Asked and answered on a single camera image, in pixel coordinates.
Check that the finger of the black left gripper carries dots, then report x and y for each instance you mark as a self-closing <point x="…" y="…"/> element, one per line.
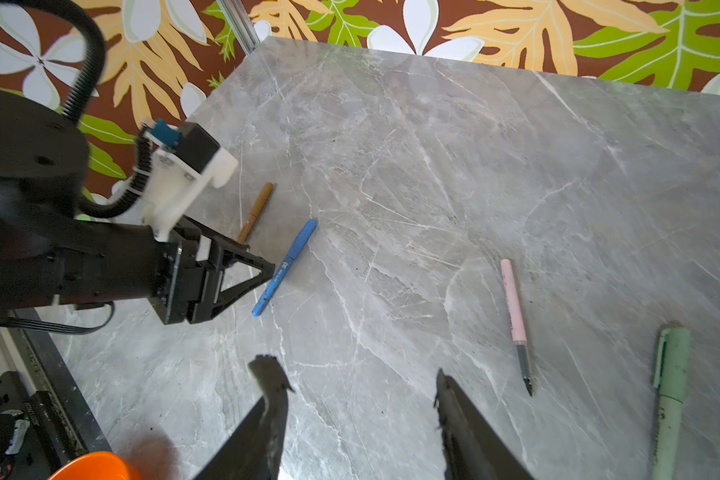
<point x="224" y="298"/>
<point x="224" y="252"/>

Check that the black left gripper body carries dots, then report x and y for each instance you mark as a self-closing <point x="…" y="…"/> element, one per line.
<point x="192" y="276"/>

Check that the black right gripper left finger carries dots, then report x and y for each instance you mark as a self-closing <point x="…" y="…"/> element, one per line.
<point x="254" y="450"/>

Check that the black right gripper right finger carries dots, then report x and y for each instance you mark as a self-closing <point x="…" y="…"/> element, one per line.
<point x="471" y="447"/>

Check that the blue pen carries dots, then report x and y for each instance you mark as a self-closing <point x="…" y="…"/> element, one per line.
<point x="297" y="246"/>

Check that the brown pen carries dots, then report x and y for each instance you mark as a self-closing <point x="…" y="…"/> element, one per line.
<point x="255" y="213"/>

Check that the green pen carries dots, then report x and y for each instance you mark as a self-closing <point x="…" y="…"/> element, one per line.
<point x="670" y="380"/>

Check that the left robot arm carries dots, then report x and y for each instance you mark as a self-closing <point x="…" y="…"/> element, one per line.
<point x="58" y="247"/>

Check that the orange bowl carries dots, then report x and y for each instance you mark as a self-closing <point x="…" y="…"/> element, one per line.
<point x="97" y="466"/>

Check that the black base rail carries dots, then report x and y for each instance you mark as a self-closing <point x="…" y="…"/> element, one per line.
<point x="45" y="423"/>

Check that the aluminium left corner post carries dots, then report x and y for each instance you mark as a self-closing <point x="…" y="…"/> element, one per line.
<point x="237" y="17"/>

